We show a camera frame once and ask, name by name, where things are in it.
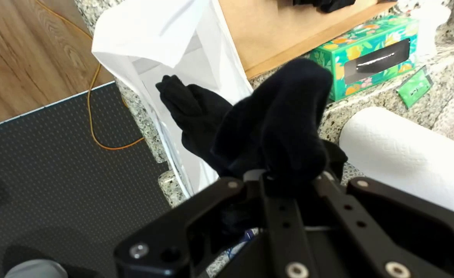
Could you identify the white paper towel roll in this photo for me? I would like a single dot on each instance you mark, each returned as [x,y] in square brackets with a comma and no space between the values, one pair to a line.
[406,155]

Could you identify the dark perforated platform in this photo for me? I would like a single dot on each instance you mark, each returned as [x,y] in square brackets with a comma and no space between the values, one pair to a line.
[57,180]

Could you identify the flat cardboard box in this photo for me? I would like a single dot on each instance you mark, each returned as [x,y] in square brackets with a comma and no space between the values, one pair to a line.
[289,37]

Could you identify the black sock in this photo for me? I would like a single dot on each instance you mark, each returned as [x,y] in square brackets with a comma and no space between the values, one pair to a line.
[283,129]
[329,6]

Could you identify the white paper bag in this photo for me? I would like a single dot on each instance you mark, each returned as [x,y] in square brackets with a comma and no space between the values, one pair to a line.
[150,32]

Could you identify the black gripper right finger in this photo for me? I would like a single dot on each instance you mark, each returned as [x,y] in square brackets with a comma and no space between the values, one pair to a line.
[417,233]

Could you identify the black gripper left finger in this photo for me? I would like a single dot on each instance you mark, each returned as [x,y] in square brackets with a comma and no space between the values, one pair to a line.
[186,226]

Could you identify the flat green packet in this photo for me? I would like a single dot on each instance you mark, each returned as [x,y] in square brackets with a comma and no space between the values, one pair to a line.
[414,87]

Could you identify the green floral tissue box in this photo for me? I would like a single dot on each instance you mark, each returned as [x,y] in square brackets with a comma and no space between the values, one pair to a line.
[340,63]

